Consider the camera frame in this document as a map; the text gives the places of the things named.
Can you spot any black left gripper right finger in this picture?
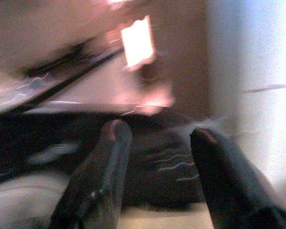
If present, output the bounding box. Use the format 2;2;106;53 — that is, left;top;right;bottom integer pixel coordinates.
189;128;286;229

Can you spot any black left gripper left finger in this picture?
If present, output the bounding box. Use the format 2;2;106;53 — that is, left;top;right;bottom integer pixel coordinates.
49;119;133;229

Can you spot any black garment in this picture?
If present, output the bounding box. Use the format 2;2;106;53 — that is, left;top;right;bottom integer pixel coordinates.
0;110;205;213

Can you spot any black cable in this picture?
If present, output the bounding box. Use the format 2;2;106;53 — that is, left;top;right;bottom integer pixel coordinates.
4;47;124;113

